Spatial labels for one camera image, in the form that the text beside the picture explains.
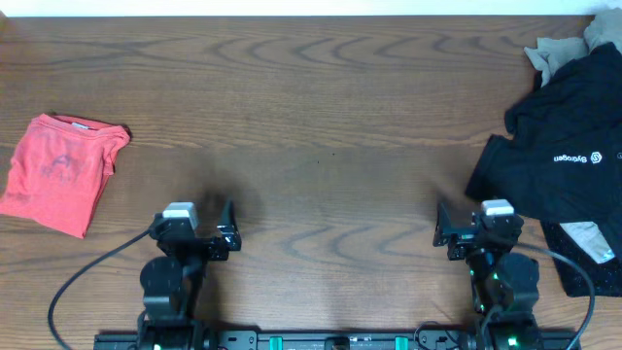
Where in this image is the black polo shirt white logo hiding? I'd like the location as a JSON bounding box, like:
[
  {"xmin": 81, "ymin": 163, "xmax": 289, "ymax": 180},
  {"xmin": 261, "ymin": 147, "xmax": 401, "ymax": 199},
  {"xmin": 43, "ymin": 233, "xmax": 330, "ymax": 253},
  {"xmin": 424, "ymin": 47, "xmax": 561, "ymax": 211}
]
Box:
[{"xmin": 466, "ymin": 44, "xmax": 621, "ymax": 230}]

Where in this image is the beige khaki garment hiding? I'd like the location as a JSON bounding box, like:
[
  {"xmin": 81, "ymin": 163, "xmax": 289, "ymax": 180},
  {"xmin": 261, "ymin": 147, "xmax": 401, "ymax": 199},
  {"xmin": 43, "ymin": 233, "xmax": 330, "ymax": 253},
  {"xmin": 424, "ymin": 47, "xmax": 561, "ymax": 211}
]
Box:
[{"xmin": 524, "ymin": 8, "xmax": 621, "ymax": 88}]

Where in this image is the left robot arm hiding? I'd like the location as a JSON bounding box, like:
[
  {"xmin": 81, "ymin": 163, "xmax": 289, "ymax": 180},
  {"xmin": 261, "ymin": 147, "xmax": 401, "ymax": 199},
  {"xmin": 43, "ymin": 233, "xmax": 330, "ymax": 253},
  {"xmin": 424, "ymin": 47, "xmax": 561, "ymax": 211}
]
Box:
[{"xmin": 136, "ymin": 200, "xmax": 242, "ymax": 350}]

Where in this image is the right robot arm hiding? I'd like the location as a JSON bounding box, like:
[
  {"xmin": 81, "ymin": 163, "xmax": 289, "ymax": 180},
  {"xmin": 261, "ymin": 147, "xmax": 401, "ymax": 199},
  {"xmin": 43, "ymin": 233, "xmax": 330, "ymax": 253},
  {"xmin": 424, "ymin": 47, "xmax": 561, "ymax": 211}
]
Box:
[{"xmin": 432, "ymin": 199, "xmax": 544, "ymax": 350}]

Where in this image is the folded red t-shirt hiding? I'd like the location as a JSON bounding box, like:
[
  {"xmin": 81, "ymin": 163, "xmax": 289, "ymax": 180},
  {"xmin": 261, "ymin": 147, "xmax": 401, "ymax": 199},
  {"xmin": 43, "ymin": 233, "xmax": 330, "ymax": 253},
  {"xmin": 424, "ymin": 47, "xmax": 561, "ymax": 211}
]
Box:
[{"xmin": 1, "ymin": 114, "xmax": 130, "ymax": 239}]

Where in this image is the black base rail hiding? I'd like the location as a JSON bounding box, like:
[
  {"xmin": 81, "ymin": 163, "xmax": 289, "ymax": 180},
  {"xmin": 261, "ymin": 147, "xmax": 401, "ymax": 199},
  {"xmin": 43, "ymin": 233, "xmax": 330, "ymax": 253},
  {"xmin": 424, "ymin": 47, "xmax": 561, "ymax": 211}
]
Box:
[{"xmin": 93, "ymin": 328, "xmax": 574, "ymax": 350}]

